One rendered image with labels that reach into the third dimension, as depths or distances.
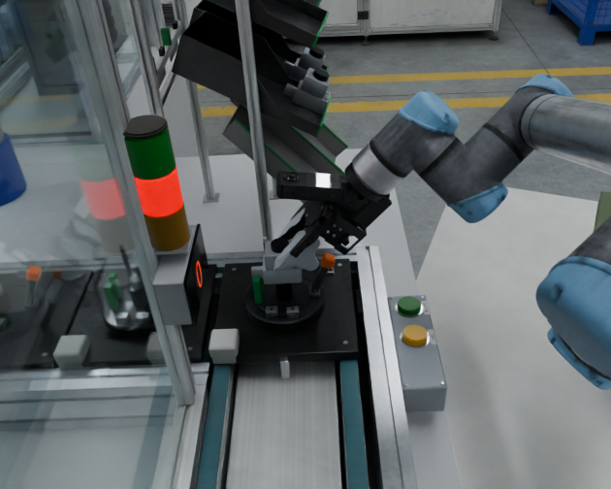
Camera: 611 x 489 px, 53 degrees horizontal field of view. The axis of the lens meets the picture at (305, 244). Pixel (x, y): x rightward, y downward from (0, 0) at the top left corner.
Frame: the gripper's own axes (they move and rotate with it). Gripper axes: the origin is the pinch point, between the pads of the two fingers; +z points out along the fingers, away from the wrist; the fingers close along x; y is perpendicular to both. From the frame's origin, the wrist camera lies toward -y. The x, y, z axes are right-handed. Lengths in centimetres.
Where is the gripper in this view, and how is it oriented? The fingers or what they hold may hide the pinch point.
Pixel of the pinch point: (276, 252)
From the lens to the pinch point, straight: 101.4
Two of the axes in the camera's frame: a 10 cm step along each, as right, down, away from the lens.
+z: -6.3, 6.2, 4.7
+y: 7.8, 5.0, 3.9
